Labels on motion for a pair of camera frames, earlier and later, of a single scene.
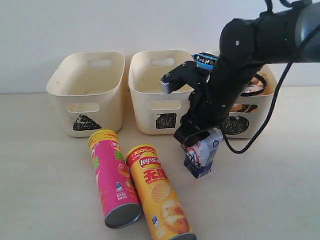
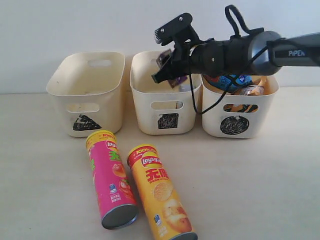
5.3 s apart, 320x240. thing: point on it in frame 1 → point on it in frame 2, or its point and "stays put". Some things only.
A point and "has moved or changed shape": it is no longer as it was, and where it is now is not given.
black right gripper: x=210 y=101 → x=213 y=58
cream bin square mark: x=157 y=112 stays put
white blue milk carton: x=198 y=160 → x=185 y=87
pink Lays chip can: x=119 y=193 has moved or changed shape
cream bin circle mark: x=253 y=117 stays put
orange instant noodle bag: x=256 y=86 → x=270 y=83
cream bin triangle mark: x=86 y=88 stays put
